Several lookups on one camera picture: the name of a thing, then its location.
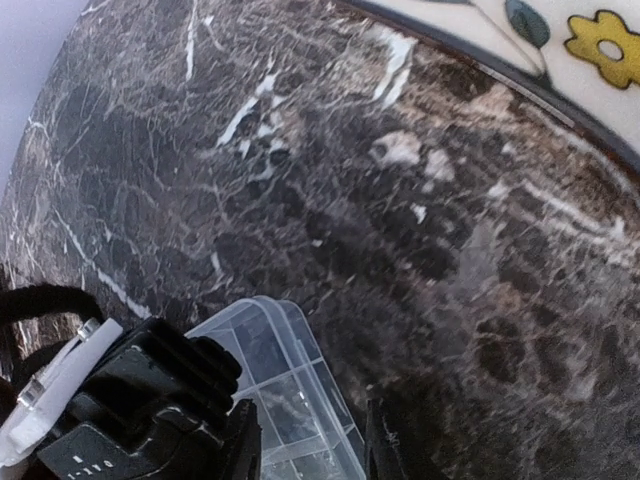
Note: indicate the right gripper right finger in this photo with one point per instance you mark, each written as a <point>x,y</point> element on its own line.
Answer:
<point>383,459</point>

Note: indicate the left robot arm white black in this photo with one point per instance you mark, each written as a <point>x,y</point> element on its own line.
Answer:
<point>33,302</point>

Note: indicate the square floral ceramic plate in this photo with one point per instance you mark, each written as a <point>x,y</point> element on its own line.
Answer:
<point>578,59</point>

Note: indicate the clear plastic pill organizer box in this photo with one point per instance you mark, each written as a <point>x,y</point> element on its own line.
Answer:
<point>308,431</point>

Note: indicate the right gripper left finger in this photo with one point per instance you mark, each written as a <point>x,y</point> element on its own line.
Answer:
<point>244,442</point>

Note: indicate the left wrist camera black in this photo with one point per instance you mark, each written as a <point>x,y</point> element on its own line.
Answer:
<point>149,403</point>

